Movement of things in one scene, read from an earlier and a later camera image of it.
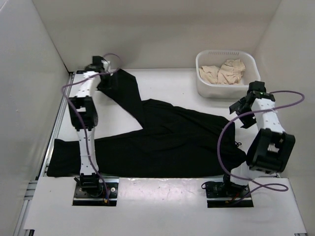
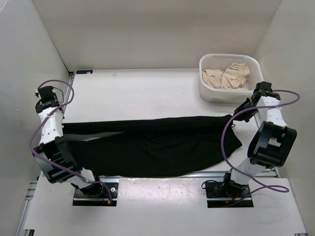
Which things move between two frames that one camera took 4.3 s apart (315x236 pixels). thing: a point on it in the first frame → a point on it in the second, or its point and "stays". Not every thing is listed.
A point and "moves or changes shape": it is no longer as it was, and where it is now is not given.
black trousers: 172,142 moves or changes shape
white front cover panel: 163,204 stays
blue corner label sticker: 79,72 stays
